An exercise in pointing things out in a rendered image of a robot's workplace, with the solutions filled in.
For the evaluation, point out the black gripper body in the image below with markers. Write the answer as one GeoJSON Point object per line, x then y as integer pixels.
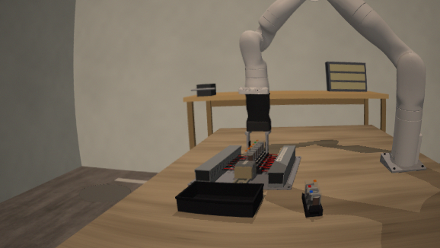
{"type": "Point", "coordinates": [258, 104]}

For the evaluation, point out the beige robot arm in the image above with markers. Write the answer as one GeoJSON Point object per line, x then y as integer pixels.
{"type": "Point", "coordinates": [411, 70]}

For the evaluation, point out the black open-top tray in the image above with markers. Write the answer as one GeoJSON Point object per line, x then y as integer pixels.
{"type": "Point", "coordinates": [222, 199]}

